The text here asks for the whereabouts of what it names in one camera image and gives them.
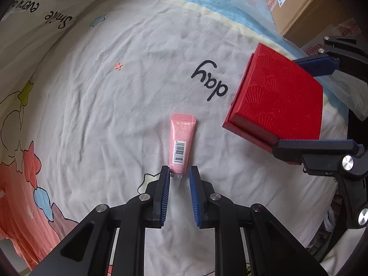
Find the red gift box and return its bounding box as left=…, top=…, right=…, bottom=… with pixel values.
left=223, top=44, right=323, bottom=152

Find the pink cream tube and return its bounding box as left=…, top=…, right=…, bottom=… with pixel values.
left=169, top=113, right=196, bottom=177

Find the brown cardboard box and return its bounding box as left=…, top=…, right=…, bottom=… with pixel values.
left=266, top=0, right=364, bottom=55

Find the star patterned bed sheet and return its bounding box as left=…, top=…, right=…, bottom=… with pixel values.
left=1, top=0, right=336, bottom=268

